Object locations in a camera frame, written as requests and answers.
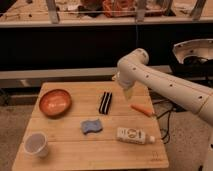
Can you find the orange ceramic bowl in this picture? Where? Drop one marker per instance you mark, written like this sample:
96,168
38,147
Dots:
55,102

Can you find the orange basket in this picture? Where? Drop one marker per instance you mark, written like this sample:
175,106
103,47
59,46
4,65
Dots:
118,8

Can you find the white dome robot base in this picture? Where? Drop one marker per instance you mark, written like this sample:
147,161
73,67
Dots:
196,47

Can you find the blue sponge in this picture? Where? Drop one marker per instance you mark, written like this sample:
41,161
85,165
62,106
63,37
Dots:
89,126

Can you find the white plastic bottle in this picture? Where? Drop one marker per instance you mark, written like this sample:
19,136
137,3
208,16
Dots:
132,135

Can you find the black striped eraser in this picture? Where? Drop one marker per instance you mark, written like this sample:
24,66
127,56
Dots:
105,103

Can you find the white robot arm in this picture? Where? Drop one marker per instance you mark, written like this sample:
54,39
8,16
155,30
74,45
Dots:
193,97

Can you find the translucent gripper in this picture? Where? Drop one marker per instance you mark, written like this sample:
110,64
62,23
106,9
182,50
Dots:
128,93

